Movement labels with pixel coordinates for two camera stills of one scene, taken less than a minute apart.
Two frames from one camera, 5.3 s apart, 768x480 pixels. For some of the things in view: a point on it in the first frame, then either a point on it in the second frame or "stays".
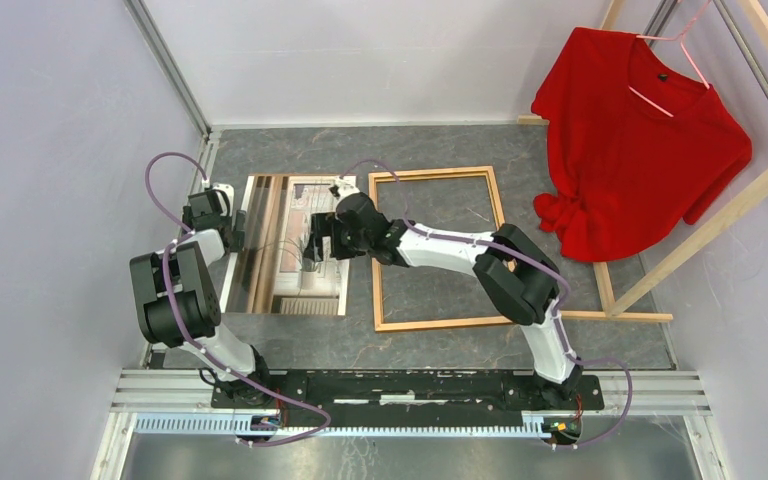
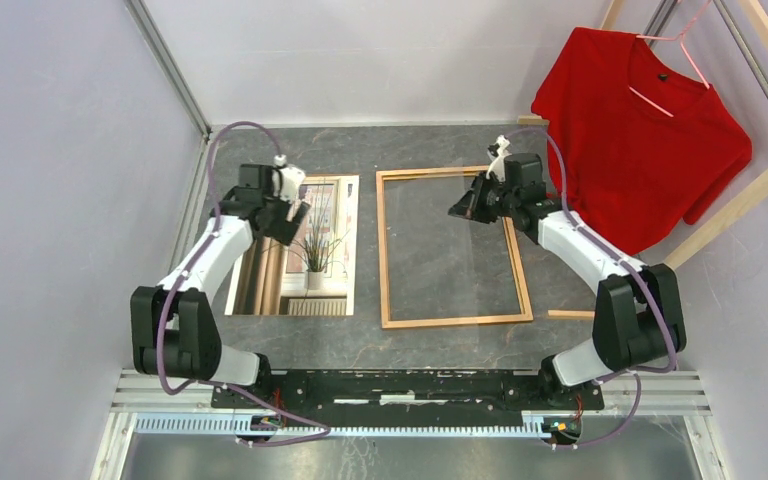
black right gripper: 324,226 -> 470,205
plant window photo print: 273,274 stays
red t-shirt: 636,145 stays
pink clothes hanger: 681,39 stays
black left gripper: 239,232 -> 283,231
